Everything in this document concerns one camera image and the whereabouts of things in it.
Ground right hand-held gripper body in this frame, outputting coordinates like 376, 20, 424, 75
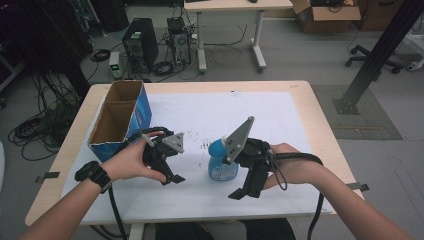
221, 115, 279, 184

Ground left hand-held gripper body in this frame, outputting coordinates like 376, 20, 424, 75
141, 132, 186, 176

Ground blue plastic bottle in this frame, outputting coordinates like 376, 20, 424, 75
207, 137, 240, 182

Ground person's left hand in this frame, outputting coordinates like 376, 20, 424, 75
99, 130, 168, 183

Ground person's right hand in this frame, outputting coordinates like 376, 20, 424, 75
262, 142, 325, 191

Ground person's dark trousers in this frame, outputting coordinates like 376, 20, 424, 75
154, 217, 297, 240

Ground blue cardboard box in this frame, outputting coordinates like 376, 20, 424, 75
86, 79, 153, 164

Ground white paper mat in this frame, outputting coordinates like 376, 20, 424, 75
61, 91, 335, 225

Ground black wrist watch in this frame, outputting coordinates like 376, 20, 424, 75
73, 160, 113, 195

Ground small white power unit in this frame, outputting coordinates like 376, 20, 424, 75
108, 51, 122, 80

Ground grey tape strip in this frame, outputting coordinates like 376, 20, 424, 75
345, 182, 371, 193
34, 171, 61, 184

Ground black computer tower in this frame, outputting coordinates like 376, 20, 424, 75
121, 17, 160, 75

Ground small open computer case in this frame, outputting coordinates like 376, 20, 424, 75
166, 16, 193, 69

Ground grey floor mat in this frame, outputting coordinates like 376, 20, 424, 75
311, 84, 404, 141

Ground black office chair base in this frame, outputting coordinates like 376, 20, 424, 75
344, 44, 405, 75

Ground white desk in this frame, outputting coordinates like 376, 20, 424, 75
183, 0, 295, 74

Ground brown cardboard box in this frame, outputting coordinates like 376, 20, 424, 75
290, 0, 362, 34

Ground black metal stand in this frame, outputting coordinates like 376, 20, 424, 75
332, 0, 424, 116

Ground black curtain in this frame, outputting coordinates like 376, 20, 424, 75
0, 0, 95, 101

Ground thin black cable loop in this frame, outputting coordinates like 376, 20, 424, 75
265, 149, 289, 192

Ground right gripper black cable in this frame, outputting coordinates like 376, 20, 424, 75
272, 151, 327, 240

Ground coiled black cable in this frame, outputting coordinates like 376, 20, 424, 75
152, 60, 175, 77
89, 48, 112, 63

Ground black cable bundle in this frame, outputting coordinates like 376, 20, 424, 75
7, 71, 83, 162

